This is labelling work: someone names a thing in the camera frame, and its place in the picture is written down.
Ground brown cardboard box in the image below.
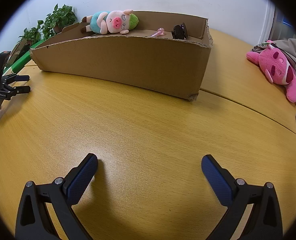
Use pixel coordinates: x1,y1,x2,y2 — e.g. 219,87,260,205
29,10,213,102

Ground green plastic bar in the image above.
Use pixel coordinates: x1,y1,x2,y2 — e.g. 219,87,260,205
10,51,33,73

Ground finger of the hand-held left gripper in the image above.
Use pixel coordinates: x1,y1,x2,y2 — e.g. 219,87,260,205
6,85,31,94
2,74,30,82

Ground large leafy potted plant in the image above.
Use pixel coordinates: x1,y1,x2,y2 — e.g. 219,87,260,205
41,4,78,40

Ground black sunglasses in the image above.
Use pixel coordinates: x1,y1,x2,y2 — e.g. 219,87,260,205
171,23,188,40

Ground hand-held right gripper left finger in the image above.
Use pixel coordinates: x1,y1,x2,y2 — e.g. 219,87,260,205
15,153,98,240

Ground pink bear plush toy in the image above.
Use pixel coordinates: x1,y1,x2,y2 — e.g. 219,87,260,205
246,40,296,103

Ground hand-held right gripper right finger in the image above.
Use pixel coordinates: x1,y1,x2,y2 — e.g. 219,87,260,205
201,154,284,240

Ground grey cloth bag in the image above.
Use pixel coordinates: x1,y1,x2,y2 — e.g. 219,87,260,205
253,38,296,80

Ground small leafy potted plant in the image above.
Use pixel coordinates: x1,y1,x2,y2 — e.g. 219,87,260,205
18,20,44,46

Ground pig plush toy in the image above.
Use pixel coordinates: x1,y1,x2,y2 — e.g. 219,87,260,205
80,9,140,35

